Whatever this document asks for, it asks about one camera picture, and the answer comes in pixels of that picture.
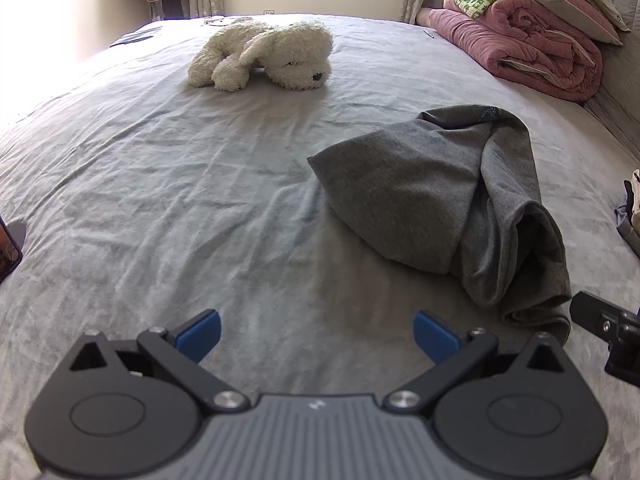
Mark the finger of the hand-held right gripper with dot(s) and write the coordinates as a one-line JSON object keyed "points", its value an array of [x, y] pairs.
{"points": [[590, 312]]}

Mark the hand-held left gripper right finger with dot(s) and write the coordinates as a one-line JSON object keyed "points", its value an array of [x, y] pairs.
{"points": [[435, 337]]}

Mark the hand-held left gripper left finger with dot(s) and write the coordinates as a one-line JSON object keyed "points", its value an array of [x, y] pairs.
{"points": [[200, 336]]}

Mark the grey t-shirt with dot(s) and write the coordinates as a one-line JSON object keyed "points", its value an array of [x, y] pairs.
{"points": [[410, 195]]}

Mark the stack of folded clothes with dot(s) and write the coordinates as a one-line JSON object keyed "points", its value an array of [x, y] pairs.
{"points": [[631, 210]]}

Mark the grey bed sheet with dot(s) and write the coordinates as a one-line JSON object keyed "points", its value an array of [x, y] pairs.
{"points": [[175, 185]]}

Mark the smartphone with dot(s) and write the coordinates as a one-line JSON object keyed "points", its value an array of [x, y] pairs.
{"points": [[7, 250]]}

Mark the grey quilted headboard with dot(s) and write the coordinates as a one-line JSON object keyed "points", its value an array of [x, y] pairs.
{"points": [[620, 100]]}

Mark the pink folded quilt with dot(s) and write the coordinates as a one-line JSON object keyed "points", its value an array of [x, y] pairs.
{"points": [[525, 45]]}

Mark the white plush dog toy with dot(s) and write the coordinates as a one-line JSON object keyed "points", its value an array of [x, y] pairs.
{"points": [[280, 55]]}

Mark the grey pink pillow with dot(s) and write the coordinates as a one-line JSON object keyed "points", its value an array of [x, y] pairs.
{"points": [[575, 15]]}

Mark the dark notebook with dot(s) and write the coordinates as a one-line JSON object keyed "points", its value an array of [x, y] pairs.
{"points": [[135, 36]]}

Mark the pale pink pillow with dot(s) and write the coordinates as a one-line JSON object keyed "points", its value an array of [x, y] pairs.
{"points": [[424, 17]]}

